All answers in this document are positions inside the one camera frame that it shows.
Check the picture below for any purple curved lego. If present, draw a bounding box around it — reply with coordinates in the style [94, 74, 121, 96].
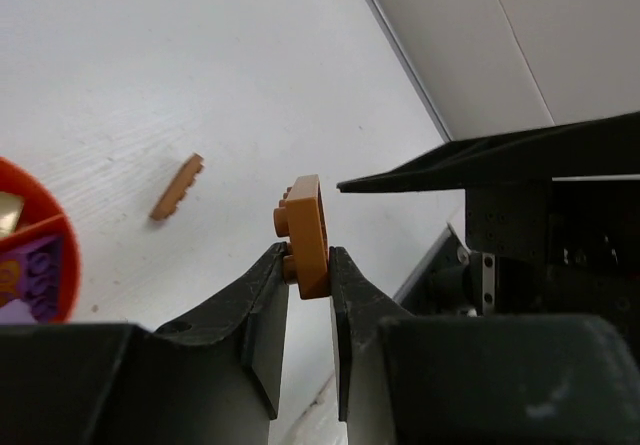
[1, 235, 63, 323]

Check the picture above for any orange round divided container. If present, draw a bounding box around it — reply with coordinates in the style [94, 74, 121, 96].
[1, 158, 81, 324]

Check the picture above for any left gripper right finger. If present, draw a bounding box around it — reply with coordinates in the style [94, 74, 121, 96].
[329, 247, 639, 444]

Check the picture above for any brown long lego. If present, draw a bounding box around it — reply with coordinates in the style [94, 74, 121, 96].
[273, 174, 331, 300]
[149, 153, 204, 221]

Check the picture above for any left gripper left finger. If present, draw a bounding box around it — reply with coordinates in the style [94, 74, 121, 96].
[1, 243, 288, 444]

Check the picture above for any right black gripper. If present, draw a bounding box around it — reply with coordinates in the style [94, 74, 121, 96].
[336, 109, 640, 319]

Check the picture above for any light green lego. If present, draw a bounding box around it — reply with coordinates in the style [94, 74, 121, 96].
[0, 191, 24, 238]

